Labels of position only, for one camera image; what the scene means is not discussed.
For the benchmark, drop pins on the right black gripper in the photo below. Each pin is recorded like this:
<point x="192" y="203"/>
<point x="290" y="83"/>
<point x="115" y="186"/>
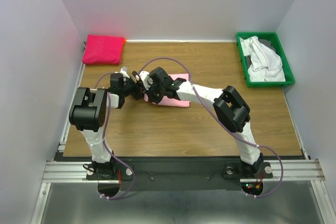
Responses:
<point x="151" y="98"/>

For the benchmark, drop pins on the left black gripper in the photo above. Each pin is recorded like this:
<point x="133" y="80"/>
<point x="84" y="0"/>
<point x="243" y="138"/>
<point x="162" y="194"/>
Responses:
<point x="138" y="87"/>

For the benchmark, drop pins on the light pink t shirt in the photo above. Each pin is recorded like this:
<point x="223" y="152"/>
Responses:
<point x="175" y="102"/>

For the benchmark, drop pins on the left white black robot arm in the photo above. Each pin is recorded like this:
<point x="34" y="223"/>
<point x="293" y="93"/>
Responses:
<point x="89" y="113"/>

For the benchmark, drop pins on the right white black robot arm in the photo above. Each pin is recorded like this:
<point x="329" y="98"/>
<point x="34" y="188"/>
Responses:
<point x="226" y="105"/>

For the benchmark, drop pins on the folded orange t shirt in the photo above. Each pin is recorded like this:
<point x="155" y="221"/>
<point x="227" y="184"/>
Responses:
<point x="124" y="41"/>

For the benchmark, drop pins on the folded magenta t shirt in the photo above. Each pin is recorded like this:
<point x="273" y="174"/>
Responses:
<point x="103" y="50"/>

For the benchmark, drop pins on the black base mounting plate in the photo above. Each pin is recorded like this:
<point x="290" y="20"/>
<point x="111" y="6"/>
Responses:
<point x="180" y="173"/>

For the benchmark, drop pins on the white crumpled t shirt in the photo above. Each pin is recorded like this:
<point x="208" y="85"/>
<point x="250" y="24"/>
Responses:
<point x="263" y="64"/>

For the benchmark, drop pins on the grey garment in bin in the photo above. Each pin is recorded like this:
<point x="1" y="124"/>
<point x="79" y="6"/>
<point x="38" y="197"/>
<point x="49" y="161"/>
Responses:
<point x="267" y="43"/>

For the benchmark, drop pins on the green plastic bin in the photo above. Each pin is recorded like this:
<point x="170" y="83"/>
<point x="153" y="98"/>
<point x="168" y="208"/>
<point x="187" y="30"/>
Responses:
<point x="273" y="38"/>

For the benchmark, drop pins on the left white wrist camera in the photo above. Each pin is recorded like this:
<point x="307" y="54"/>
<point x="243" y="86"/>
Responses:
<point x="123" y="71"/>

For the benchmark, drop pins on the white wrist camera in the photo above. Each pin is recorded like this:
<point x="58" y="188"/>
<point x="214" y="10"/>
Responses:
<point x="123" y="71"/>
<point x="146" y="79"/>

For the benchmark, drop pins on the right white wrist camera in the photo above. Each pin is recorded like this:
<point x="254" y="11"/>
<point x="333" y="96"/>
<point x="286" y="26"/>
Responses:
<point x="146" y="79"/>

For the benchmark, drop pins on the aluminium extrusion rail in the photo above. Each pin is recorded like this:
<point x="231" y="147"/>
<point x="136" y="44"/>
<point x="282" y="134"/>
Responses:
<point x="288" y="170"/>

